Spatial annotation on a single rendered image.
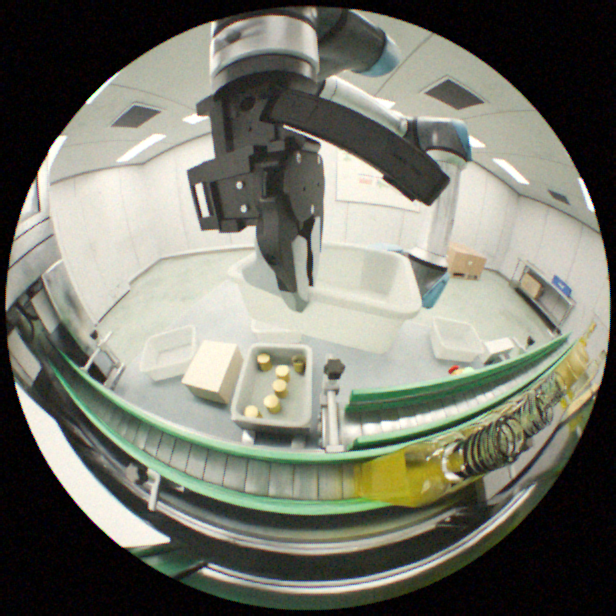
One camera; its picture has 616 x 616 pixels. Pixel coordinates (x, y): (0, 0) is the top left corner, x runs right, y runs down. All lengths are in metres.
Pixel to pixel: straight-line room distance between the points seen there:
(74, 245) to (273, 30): 3.72
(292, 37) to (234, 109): 0.07
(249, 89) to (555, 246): 6.33
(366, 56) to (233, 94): 0.15
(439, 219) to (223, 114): 0.44
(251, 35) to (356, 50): 0.12
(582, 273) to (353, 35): 6.02
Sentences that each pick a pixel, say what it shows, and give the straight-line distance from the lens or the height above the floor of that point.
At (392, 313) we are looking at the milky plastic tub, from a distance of 0.16.
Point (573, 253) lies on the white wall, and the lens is 6.19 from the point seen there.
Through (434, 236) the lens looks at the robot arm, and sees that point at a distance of 0.48.
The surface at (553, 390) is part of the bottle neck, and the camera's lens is 0.22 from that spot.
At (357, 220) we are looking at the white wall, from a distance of 3.75.
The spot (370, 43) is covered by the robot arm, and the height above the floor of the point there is 1.39.
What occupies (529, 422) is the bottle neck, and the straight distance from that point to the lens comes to 0.16.
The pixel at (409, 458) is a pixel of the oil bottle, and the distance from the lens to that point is 0.15.
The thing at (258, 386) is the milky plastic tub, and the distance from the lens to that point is 0.51.
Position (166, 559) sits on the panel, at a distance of 0.24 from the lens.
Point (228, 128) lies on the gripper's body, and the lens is 0.15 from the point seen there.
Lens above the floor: 1.21
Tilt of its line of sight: 37 degrees down
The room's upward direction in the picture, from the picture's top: straight up
